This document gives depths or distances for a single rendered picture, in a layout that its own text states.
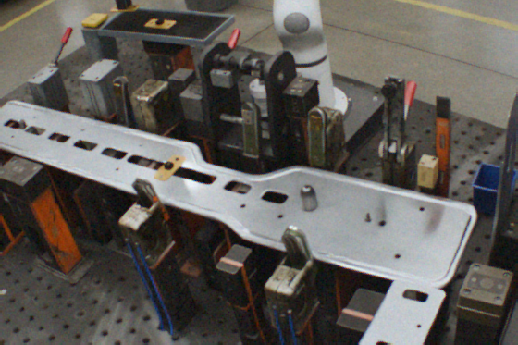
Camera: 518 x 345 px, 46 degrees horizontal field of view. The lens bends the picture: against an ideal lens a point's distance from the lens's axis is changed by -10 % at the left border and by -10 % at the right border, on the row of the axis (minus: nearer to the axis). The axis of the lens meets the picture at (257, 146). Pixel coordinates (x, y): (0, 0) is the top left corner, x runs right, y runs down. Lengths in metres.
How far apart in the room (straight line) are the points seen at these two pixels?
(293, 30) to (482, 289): 0.88
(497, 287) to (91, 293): 1.03
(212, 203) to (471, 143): 0.86
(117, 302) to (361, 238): 0.68
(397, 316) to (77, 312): 0.86
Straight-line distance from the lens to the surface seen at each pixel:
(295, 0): 1.64
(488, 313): 1.06
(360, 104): 1.95
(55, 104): 1.93
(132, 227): 1.28
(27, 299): 1.75
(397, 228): 1.23
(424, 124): 1.99
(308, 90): 1.40
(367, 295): 1.15
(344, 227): 1.24
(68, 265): 1.73
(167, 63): 1.74
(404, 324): 1.08
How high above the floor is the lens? 1.87
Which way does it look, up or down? 36 degrees down
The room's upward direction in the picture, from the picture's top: 11 degrees counter-clockwise
